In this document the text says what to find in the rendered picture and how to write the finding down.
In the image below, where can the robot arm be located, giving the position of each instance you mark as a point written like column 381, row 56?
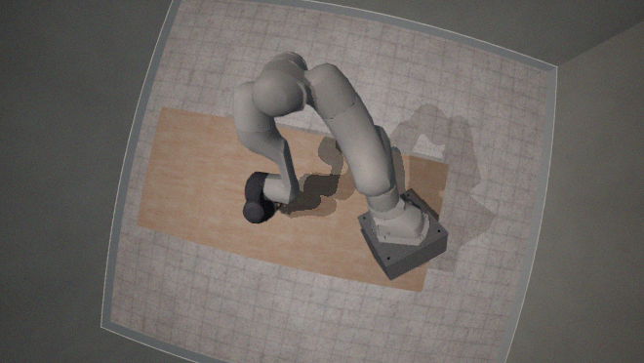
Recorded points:
column 280, row 90

